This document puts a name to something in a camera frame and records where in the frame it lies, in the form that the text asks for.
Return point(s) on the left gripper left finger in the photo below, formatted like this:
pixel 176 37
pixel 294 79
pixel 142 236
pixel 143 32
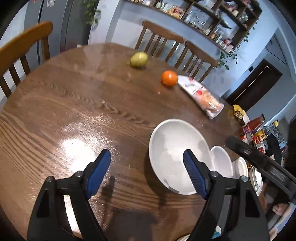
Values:
pixel 49 220

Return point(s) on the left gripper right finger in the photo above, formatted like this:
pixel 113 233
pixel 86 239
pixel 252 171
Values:
pixel 245 218

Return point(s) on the small white ramekin bowl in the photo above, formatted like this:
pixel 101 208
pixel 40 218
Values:
pixel 239 168

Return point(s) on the medium white bowl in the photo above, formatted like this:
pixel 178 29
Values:
pixel 221 162

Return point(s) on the large white ribbed bowl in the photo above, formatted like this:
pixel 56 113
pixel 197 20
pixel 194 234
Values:
pixel 167 143

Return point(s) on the white dish on trivet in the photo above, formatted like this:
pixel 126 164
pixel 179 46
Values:
pixel 255 178

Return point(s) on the vinegar bottle yellow cap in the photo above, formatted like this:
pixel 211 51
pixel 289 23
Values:
pixel 264 132

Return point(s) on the red sauce bottle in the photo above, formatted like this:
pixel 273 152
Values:
pixel 253 125

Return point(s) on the yellow snack packet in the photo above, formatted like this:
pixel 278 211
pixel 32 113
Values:
pixel 241 115

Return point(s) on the white bread bag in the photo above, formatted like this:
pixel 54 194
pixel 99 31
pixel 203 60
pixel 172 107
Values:
pixel 201 95

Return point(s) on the green plant right of shelf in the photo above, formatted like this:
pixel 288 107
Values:
pixel 231 55

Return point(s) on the wooden chair back right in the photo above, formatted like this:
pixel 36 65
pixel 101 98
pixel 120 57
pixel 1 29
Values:
pixel 195 62

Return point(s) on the wooden chair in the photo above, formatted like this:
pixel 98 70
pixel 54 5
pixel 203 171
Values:
pixel 160 36
pixel 195 62
pixel 17 48

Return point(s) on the orange fruit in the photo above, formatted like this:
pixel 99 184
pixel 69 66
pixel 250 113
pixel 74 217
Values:
pixel 169 78

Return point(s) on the green pear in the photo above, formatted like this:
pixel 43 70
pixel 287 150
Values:
pixel 138 60

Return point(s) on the wooden chair back left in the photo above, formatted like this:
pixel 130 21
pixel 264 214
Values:
pixel 160 36

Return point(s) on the grey refrigerator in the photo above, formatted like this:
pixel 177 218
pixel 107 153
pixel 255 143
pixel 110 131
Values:
pixel 69 20

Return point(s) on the hanging green vine plant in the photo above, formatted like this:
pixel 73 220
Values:
pixel 89 11

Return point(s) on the dark wooden wall shelf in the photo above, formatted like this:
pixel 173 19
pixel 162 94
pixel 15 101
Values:
pixel 225 24

